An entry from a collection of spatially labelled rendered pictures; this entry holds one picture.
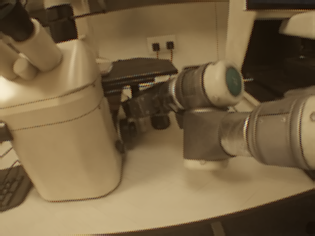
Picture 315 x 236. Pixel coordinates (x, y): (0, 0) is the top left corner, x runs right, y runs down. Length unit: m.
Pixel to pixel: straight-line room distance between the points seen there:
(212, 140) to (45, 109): 0.26
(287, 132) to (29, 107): 0.35
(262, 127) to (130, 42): 0.91
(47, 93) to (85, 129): 0.08
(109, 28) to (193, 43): 0.44
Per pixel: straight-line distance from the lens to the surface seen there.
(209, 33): 1.14
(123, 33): 1.07
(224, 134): 0.29
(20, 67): 0.34
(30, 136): 0.38
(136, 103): 0.44
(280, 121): 0.23
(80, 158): 0.37
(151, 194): 0.42
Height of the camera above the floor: 1.06
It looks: 27 degrees down
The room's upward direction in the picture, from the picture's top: 8 degrees counter-clockwise
